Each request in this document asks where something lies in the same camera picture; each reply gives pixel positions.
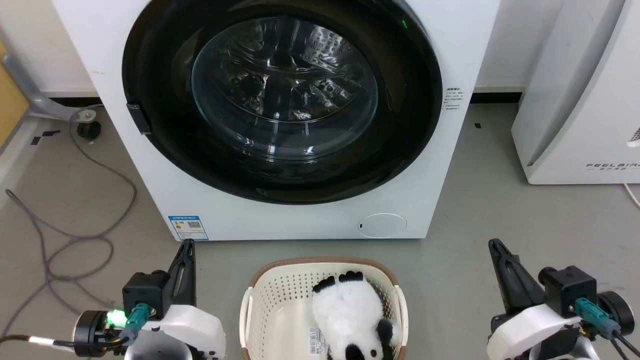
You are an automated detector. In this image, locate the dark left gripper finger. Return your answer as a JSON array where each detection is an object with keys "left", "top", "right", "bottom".
[
  {"left": 166, "top": 244, "right": 185, "bottom": 307},
  {"left": 181, "top": 238, "right": 197, "bottom": 307}
]

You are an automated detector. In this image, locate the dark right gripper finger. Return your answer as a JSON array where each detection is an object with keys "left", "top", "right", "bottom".
[
  {"left": 500, "top": 245, "right": 548, "bottom": 314},
  {"left": 488, "top": 238, "right": 521, "bottom": 316}
]

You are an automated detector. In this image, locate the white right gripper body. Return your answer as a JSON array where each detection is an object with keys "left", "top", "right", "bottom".
[{"left": 486, "top": 302, "right": 585, "bottom": 360}]

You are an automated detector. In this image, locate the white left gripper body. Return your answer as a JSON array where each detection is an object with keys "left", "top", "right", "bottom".
[{"left": 124, "top": 303, "right": 227, "bottom": 360}]

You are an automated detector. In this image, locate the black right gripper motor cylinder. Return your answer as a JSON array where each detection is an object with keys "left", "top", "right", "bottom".
[{"left": 596, "top": 291, "right": 636, "bottom": 337}]

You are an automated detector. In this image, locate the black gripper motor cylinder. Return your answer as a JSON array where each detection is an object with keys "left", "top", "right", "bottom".
[
  {"left": 73, "top": 309, "right": 126, "bottom": 347},
  {"left": 596, "top": 291, "right": 636, "bottom": 337}
]

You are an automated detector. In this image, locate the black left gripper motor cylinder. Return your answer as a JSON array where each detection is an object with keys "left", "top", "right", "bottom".
[{"left": 73, "top": 309, "right": 126, "bottom": 347}]

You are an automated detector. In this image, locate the black round washer door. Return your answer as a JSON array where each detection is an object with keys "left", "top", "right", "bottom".
[{"left": 121, "top": 0, "right": 444, "bottom": 206}]

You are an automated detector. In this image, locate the white front-load washing machine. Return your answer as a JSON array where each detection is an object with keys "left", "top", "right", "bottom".
[{"left": 51, "top": 0, "right": 501, "bottom": 242}]

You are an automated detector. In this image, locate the cream laundry basket brown rim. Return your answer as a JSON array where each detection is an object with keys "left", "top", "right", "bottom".
[{"left": 238, "top": 257, "right": 409, "bottom": 360}]

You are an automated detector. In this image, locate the panda plush toy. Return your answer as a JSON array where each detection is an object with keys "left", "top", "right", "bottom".
[{"left": 311, "top": 270, "right": 401, "bottom": 360}]

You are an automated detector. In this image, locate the black caster wheel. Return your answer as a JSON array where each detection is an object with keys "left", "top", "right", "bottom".
[{"left": 76, "top": 120, "right": 103, "bottom": 141}]

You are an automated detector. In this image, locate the white air purifier appliance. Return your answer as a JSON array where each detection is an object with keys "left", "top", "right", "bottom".
[{"left": 510, "top": 0, "right": 640, "bottom": 186}]

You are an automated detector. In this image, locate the grey metal stand leg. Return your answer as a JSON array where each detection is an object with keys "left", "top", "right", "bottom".
[{"left": 1, "top": 53, "right": 98, "bottom": 124}]

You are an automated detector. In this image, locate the yellow wooden board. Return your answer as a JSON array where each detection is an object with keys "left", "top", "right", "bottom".
[{"left": 0, "top": 41, "right": 31, "bottom": 149}]

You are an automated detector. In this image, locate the left gripper cable teal plug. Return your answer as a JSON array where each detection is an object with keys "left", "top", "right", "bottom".
[{"left": 0, "top": 302, "right": 153, "bottom": 351}]

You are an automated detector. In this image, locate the gripper cable teal plug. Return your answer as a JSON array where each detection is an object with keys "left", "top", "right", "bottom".
[
  {"left": 0, "top": 302, "right": 153, "bottom": 351},
  {"left": 574, "top": 297, "right": 640, "bottom": 360}
]

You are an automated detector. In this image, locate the right gripper cable teal plug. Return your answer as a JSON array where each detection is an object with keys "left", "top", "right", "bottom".
[{"left": 574, "top": 297, "right": 640, "bottom": 360}]

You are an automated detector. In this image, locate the grey floor cable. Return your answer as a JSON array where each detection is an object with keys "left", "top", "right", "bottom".
[{"left": 0, "top": 107, "right": 138, "bottom": 341}]

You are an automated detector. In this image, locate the thin white power cable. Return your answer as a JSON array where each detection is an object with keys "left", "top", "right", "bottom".
[{"left": 622, "top": 183, "right": 640, "bottom": 210}]

